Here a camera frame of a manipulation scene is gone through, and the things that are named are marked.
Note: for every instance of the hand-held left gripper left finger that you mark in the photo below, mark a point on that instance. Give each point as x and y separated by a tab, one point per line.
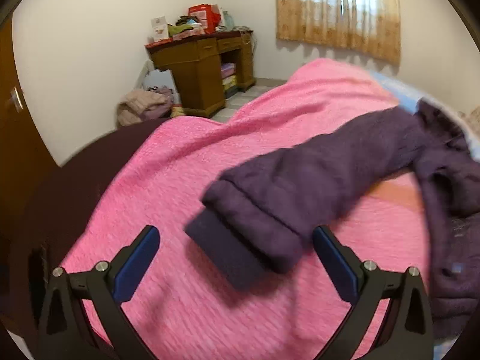
137	266

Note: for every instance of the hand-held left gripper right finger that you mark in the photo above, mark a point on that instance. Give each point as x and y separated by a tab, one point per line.
335	266

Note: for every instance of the purple padded jacket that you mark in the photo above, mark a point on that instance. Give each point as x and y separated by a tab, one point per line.
300	180

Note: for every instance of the pile of clothes on floor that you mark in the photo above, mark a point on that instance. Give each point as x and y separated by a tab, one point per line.
144	107

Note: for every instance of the pink fuzzy blanket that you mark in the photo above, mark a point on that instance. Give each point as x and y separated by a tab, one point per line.
168	165

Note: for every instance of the dark bed footboard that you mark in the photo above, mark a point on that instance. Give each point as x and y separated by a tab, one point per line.
75	180

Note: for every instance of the brown wooden door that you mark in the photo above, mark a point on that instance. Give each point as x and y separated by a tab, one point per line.
18	157

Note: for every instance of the blue printed bedsheet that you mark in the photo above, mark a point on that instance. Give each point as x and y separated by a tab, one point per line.
397	90

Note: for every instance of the white bag beside desk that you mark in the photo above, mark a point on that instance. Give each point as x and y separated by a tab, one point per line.
159	80

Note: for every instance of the brown wooden desk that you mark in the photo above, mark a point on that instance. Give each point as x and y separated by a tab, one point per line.
195	71

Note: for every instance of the stacked boxes under desk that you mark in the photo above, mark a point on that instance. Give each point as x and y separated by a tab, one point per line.
228	78

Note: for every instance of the white printed box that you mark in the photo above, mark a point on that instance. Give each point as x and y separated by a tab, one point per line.
161	30

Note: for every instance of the green cloth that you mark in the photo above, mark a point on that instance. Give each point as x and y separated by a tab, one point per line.
180	30

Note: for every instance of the beige patterned curtain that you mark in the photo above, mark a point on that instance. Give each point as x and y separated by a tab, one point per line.
337	7

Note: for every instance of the pale teal bag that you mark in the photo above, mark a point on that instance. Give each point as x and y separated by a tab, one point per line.
228	18

